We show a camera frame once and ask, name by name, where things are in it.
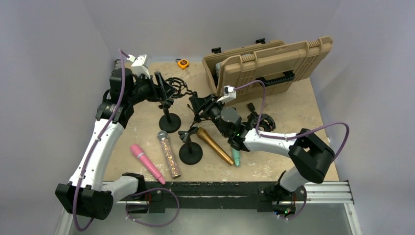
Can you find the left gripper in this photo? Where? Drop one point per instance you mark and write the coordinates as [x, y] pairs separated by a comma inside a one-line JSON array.
[[158, 91]]

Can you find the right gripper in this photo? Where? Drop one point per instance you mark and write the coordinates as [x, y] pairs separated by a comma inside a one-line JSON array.
[[198, 104]]

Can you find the black tripod shock mount stand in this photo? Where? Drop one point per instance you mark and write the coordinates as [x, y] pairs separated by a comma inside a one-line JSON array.
[[181, 88]]

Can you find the gold microphone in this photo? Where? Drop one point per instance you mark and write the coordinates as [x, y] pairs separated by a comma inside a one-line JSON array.
[[204, 136]]

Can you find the black stand for glitter mic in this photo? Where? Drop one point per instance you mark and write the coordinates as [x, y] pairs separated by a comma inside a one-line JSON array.
[[169, 122]]

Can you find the glitter silver microphone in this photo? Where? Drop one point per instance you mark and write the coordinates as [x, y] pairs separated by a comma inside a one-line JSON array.
[[169, 156]]

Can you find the black stand for gold mic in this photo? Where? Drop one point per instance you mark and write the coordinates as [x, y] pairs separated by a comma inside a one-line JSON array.
[[190, 152]]

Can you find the teal microphone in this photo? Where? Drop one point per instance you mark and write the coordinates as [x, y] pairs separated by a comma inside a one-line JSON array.
[[236, 156]]

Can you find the pink microphone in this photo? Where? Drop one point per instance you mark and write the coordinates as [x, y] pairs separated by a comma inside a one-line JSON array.
[[139, 153]]

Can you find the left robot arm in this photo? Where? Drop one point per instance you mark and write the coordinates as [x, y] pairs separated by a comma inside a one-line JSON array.
[[85, 194]]

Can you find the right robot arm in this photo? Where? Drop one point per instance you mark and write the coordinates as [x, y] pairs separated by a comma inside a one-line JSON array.
[[310, 155]]

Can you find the yellow tape measure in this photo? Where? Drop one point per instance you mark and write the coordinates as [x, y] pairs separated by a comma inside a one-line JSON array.
[[182, 63]]

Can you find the grey plastic case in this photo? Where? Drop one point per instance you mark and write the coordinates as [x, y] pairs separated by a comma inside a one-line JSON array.
[[217, 70]]

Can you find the tan plastic tool case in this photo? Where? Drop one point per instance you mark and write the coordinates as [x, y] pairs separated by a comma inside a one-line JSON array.
[[266, 68]]

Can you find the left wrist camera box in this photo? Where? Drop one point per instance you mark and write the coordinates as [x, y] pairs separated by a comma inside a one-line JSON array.
[[140, 64]]

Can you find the black aluminium base frame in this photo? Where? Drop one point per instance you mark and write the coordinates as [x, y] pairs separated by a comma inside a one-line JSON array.
[[188, 194]]

